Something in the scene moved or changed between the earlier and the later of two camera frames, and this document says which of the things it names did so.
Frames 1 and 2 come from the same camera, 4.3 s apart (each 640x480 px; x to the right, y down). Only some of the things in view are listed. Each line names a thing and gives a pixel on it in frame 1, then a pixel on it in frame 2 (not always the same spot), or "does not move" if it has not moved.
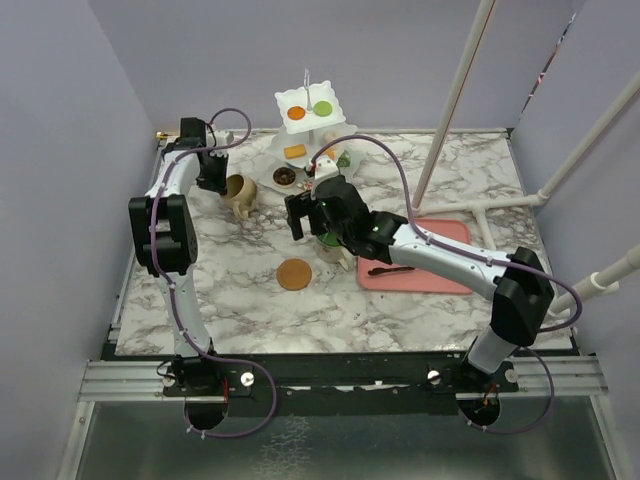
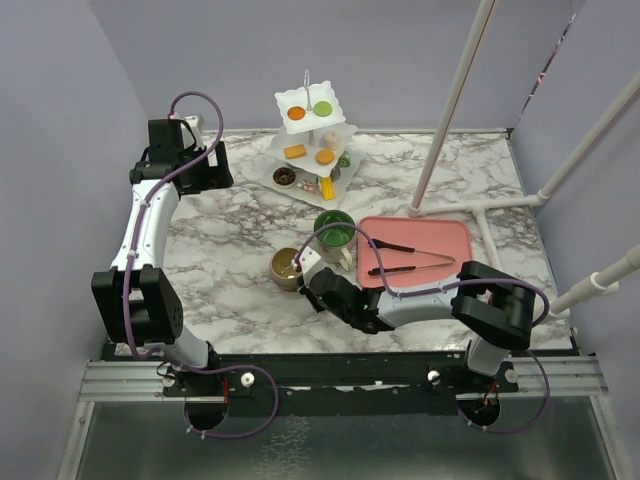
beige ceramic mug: x=241 y=193 to x=282 y=273
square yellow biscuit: x=294 y=151 does not move
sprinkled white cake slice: x=306 y=185 does not move
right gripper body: x=304 y=205 to x=319 y=305
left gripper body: x=213 y=175 does not move
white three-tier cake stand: x=309 y=116 does not move
